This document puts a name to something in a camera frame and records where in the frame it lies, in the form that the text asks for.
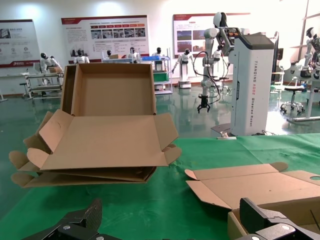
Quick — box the white wheeled humanoid robot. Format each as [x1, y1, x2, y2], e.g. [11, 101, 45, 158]
[193, 11, 276, 138]

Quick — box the black rolling stool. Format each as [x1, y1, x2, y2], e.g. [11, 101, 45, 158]
[279, 86, 306, 115]

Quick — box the large open cardboard box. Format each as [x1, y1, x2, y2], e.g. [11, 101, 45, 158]
[26, 62, 180, 171]
[9, 149, 158, 189]

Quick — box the metal rack with blue bins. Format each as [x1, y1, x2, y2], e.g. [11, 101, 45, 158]
[101, 51, 174, 95]

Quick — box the white round standing fan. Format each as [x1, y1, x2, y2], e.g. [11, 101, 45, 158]
[274, 57, 292, 91]

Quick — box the metal frame workbench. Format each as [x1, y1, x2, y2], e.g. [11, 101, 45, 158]
[24, 72, 65, 100]

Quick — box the small open cardboard box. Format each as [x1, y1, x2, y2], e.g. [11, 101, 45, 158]
[184, 161, 320, 240]

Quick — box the green tablecloth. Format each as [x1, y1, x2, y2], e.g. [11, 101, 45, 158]
[0, 133, 320, 240]

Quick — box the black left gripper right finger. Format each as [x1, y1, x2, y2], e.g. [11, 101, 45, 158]
[234, 197, 320, 240]

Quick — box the wide red-trimmed info board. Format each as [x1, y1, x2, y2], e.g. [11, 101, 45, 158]
[61, 15, 151, 63]

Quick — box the open cardboard box stack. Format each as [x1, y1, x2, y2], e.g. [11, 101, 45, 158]
[8, 65, 183, 181]

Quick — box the metal leg work table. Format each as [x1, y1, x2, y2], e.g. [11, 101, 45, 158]
[286, 74, 320, 124]

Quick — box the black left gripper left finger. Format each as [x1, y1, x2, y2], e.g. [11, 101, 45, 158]
[22, 198, 108, 240]

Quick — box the info board with round icons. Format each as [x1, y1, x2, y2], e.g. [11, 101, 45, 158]
[0, 19, 41, 69]

